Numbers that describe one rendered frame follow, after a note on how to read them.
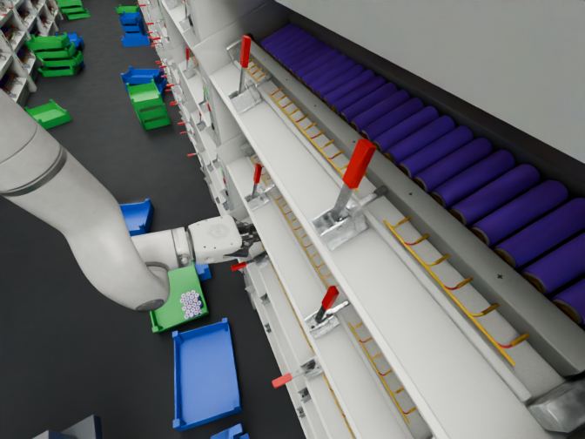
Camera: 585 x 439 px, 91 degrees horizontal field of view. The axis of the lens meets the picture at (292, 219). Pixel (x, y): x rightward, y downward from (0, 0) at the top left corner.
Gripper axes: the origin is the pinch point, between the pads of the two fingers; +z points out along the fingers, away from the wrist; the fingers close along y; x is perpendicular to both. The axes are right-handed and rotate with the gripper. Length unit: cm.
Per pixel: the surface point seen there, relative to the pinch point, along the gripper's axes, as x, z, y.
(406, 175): -37.2, -0.5, -30.1
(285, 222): -14.0, -0.1, -11.5
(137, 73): 57, -20, 274
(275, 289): 7.6, 0.6, -11.6
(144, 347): 68, -35, 14
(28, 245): 76, -83, 89
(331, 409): 7.4, 0.9, -37.2
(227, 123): -20.9, -4.0, 12.8
